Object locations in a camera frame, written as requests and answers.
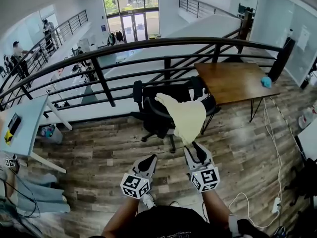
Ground grey waste bin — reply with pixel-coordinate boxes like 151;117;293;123
40;123;64;144

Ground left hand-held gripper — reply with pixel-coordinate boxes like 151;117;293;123
120;154;158;199

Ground white power strip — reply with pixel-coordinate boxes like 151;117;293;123
271;197;282;214

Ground yellow packet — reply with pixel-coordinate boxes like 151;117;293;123
4;129;13;146

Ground white paper sheet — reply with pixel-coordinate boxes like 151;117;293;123
297;25;311;51

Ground blue cloth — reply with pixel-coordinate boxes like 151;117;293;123
260;76;273;90

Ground brown wooden table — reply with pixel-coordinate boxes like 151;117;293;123
194;62;281;123

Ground clear plastic jug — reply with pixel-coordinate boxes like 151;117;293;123
298;107;317;129

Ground black straight metal railing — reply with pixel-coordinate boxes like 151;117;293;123
178;0;243;20

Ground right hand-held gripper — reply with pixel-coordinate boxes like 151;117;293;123
183;141;221;193

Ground black office chair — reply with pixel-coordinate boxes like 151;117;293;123
130;75;221;154

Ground dark wooden stair post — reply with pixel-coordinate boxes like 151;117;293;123
237;9;254;55

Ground white desk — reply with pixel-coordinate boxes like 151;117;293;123
0;94;74;175

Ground black sloped metal railing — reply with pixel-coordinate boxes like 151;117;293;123
0;9;89;92

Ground white table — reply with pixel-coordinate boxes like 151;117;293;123
296;124;317;164

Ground person's black shirt torso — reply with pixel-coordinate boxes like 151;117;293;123
89;204;272;238

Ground person's left forearm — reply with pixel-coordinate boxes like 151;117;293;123
102;195;141;238

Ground black curved metal railing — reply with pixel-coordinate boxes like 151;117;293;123
0;36;296;112

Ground person's right forearm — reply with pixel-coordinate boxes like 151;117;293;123
201;189;235;232

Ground hanging dark coats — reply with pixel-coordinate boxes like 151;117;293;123
107;30;124;46

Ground black swivel chair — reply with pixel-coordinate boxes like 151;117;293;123
284;157;317;208

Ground cream clothing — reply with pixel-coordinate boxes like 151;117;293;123
155;92;208;145

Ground white power cable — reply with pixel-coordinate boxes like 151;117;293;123
228;97;283;230

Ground glass entrance door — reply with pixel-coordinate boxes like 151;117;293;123
120;12;148;43

